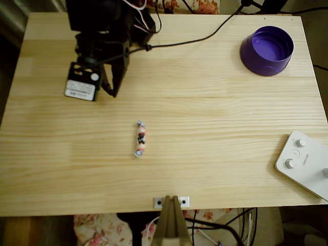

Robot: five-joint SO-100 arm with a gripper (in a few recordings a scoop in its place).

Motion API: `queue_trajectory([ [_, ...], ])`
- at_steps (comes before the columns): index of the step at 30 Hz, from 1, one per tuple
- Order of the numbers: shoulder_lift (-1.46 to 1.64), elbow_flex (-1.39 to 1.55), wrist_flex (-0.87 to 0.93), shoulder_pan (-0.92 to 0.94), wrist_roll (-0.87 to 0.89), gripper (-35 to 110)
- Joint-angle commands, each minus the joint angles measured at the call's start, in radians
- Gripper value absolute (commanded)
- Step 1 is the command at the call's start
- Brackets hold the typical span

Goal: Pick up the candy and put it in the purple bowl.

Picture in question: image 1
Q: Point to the silver metal corner bracket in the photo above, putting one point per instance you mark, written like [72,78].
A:
[185,201]

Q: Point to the floral fabric cushion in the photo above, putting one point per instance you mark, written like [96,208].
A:
[202,6]
[97,230]

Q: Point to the purple plastic bowl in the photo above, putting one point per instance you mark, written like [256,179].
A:
[266,64]

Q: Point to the white control box with knobs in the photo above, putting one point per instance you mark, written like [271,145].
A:
[305,164]

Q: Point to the candy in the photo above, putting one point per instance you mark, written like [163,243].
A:
[141,138]

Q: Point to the black stand foot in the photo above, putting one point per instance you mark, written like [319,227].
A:
[274,5]

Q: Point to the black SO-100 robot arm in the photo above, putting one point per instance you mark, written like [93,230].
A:
[89,15]

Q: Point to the camera stand profile bar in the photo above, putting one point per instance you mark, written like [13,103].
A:
[170,225]

